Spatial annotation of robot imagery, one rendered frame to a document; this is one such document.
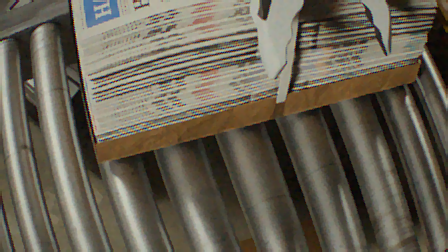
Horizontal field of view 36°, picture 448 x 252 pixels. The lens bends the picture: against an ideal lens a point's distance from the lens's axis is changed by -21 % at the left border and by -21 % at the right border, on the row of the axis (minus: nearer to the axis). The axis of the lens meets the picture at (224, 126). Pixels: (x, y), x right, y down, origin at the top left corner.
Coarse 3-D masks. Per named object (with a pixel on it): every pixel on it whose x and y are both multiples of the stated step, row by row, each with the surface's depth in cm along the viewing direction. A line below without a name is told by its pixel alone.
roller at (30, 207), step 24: (0, 48) 90; (0, 72) 88; (0, 96) 86; (24, 96) 88; (0, 120) 85; (24, 120) 85; (24, 144) 83; (24, 168) 81; (24, 192) 80; (24, 216) 78; (48, 216) 80; (24, 240) 77; (48, 240) 77
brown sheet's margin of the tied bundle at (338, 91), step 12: (384, 72) 84; (396, 72) 85; (408, 72) 86; (336, 84) 83; (348, 84) 83; (360, 84) 84; (372, 84) 85; (384, 84) 86; (396, 84) 87; (312, 96) 83; (324, 96) 84; (336, 96) 85; (348, 96) 86
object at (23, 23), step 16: (48, 0) 94; (64, 0) 94; (0, 16) 93; (16, 16) 92; (32, 16) 92; (48, 16) 92; (64, 16) 93; (0, 32) 91; (16, 32) 91; (64, 32) 96; (64, 48) 99
